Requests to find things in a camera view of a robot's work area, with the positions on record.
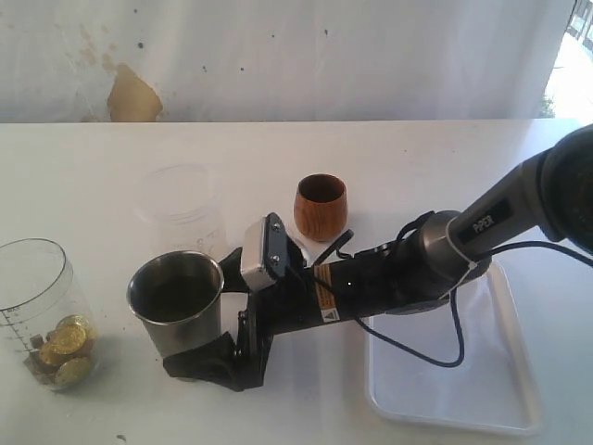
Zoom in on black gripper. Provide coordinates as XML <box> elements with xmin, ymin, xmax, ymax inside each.
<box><xmin>163</xmin><ymin>240</ymin><xmax>320</xmax><ymax>392</ymax></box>

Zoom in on stainless steel cup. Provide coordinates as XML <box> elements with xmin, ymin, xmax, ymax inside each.
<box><xmin>126</xmin><ymin>250</ymin><xmax>224</xmax><ymax>358</ymax></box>

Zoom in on brown wooden cup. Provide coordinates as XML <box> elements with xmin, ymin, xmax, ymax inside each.
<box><xmin>294</xmin><ymin>173</ymin><xmax>347</xmax><ymax>242</ymax></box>

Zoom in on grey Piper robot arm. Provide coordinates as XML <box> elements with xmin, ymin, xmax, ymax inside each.
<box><xmin>163</xmin><ymin>126</ymin><xmax>592</xmax><ymax>391</ymax></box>

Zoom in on clear dome strainer lid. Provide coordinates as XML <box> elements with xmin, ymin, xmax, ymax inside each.
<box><xmin>292</xmin><ymin>237</ymin><xmax>313</xmax><ymax>268</ymax></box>

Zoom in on clear plastic shaker cup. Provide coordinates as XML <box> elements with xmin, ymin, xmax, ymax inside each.
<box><xmin>1</xmin><ymin>238</ymin><xmax>98</xmax><ymax>391</ymax></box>

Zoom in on clear plastic container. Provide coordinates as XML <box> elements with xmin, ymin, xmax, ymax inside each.
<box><xmin>135</xmin><ymin>163</ymin><xmax>227</xmax><ymax>260</ymax></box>

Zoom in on white zip tie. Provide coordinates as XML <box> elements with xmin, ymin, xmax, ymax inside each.
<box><xmin>445</xmin><ymin>220</ymin><xmax>479</xmax><ymax>284</ymax></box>

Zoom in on white rectangular tray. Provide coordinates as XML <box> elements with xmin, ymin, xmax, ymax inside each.
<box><xmin>366</xmin><ymin>263</ymin><xmax>543</xmax><ymax>436</ymax></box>

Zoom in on white backdrop sheet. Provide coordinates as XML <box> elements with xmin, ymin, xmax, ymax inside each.
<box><xmin>1</xmin><ymin>1</ymin><xmax>575</xmax><ymax>122</ymax></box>

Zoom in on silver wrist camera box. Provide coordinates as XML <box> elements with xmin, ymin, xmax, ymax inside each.
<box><xmin>240</xmin><ymin>212</ymin><xmax>288</xmax><ymax>292</ymax></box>

